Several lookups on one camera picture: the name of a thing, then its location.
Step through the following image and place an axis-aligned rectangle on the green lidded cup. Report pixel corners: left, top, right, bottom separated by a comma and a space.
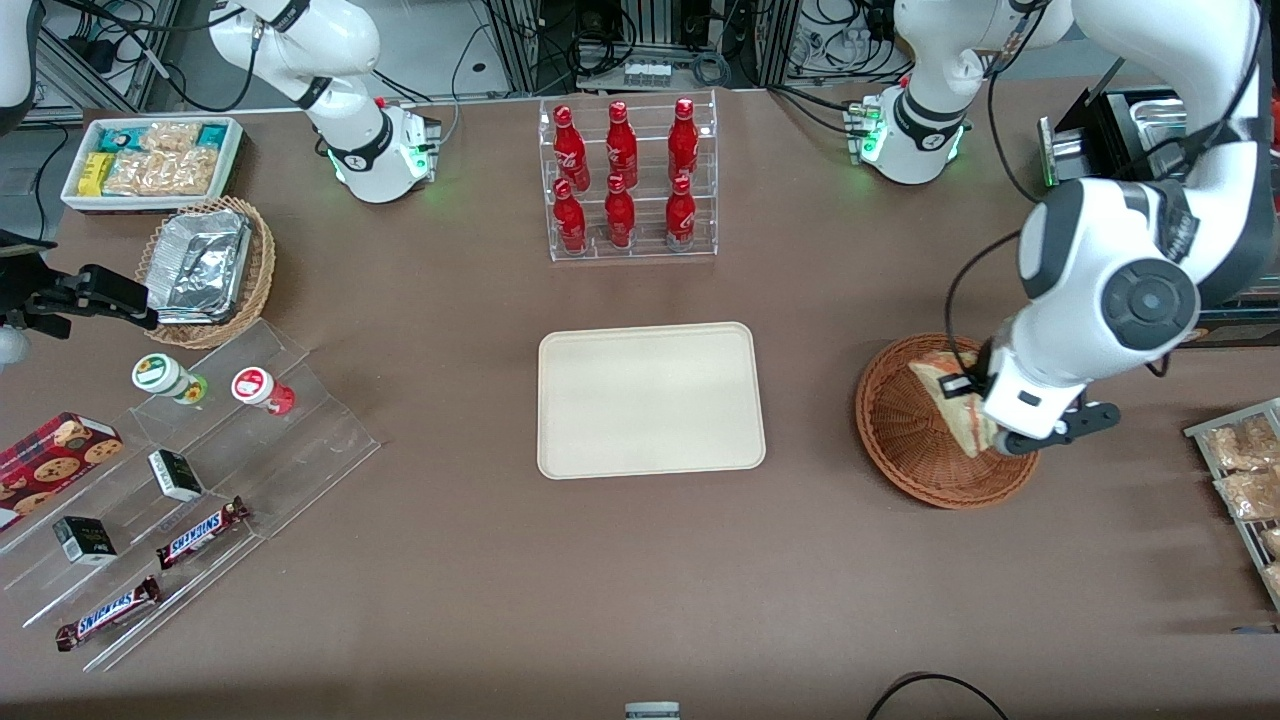
132, 354, 209, 405

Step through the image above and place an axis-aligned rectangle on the red cookie box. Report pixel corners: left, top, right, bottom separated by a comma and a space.
0, 412, 124, 531

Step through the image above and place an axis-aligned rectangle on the black table edge cable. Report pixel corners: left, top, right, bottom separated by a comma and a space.
865, 673, 1011, 720

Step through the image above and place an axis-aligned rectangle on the aluminium frame rack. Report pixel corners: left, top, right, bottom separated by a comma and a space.
485, 0, 801, 93

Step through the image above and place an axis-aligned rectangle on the small black box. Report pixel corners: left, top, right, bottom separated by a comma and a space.
148, 449, 205, 503
52, 516, 118, 566

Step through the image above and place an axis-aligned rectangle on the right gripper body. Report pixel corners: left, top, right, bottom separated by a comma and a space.
0, 256, 39, 327

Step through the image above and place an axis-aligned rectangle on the black yellow appliance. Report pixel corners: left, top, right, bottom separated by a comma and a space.
1037, 85, 1280, 351

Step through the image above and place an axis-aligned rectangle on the red lidded cup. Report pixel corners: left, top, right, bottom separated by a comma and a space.
231, 367, 296, 416

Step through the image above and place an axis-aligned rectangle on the Snickers chocolate bar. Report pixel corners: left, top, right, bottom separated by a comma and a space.
156, 497, 251, 571
55, 576, 162, 652

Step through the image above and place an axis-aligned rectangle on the triangular sandwich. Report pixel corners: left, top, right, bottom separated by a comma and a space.
908, 350, 1001, 460

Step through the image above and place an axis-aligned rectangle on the white rectangular snack bin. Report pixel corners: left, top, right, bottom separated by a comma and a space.
60, 116, 245, 216

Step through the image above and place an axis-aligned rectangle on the clear acrylic stepped display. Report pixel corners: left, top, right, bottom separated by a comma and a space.
0, 318, 381, 673

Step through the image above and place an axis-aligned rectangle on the clear acrylic bottle rack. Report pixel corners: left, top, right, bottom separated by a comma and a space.
538, 88, 719, 263

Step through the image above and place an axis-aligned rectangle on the red cola bottle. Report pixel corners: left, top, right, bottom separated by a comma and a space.
665, 174, 697, 249
604, 173, 637, 249
605, 100, 639, 189
668, 97, 700, 183
552, 104, 591, 193
552, 178, 588, 254

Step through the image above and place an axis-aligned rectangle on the steel appliance pan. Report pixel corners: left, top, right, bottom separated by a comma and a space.
1130, 93, 1191, 153

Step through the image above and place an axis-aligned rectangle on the metal wire rack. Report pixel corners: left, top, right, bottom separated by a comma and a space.
1184, 398, 1280, 613

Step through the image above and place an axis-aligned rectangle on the clear cracker bag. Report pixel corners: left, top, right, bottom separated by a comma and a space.
103, 150, 220, 197
140, 122, 203, 154

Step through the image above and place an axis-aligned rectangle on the cream plastic tray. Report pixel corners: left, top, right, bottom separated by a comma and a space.
537, 321, 767, 481

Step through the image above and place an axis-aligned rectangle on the aluminium foil tray stack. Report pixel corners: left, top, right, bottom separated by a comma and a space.
148, 210, 252, 326

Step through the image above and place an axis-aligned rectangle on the light wicker basket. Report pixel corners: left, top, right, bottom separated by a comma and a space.
135, 196, 277, 350

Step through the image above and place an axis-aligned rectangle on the brown round wicker basket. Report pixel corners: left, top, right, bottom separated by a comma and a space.
855, 333, 1043, 511

